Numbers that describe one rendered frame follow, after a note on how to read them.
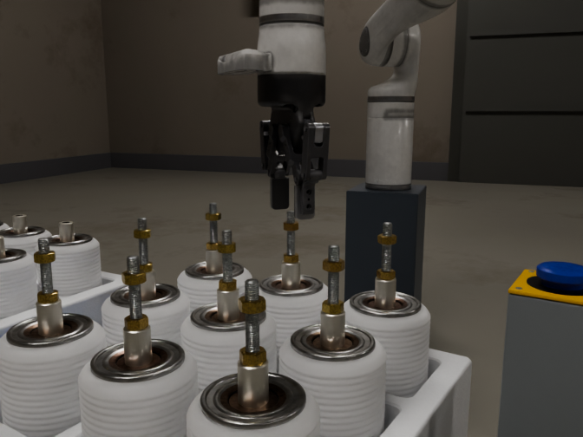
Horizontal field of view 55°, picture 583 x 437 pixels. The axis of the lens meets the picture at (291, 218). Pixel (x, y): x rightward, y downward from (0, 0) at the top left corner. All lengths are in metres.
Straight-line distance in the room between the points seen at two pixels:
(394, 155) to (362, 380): 0.68
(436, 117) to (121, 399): 3.47
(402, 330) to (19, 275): 0.53
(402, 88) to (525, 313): 0.69
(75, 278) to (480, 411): 0.65
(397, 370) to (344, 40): 3.45
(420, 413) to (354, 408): 0.09
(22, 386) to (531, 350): 0.43
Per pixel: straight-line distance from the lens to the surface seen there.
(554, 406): 0.51
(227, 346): 0.53
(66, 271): 0.92
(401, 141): 1.11
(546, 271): 0.49
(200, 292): 0.69
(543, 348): 0.49
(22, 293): 0.87
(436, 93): 3.80
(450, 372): 0.64
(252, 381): 0.40
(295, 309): 0.62
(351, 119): 3.89
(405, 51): 1.12
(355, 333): 0.52
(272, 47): 0.60
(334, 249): 0.48
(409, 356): 0.59
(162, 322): 0.61
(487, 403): 0.98
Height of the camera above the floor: 0.45
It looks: 11 degrees down
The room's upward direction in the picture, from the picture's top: straight up
